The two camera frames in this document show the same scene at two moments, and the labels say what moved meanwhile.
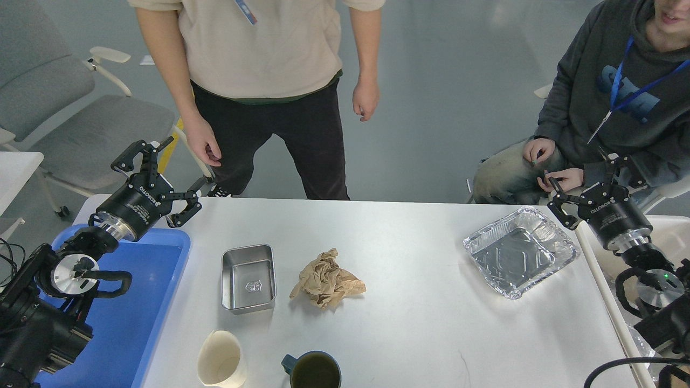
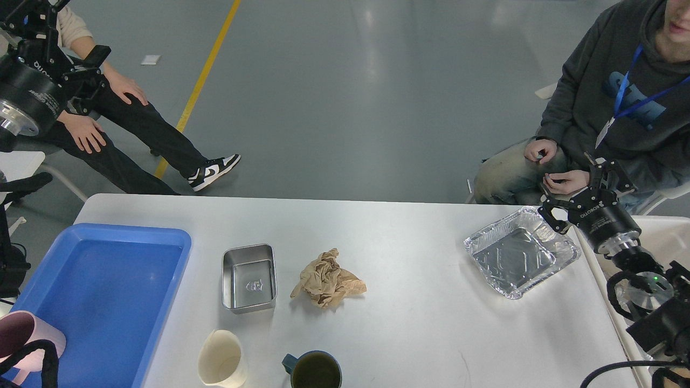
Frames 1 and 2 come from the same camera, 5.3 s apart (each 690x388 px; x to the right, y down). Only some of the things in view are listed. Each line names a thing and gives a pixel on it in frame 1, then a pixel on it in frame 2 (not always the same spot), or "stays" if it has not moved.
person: x=238 y=71 → x=123 y=139
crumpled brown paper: x=325 y=282 stays
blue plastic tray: x=126 y=330 stays
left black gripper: x=128 y=213 → x=30 y=76
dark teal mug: x=315 y=369 stays
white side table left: x=16 y=168 stays
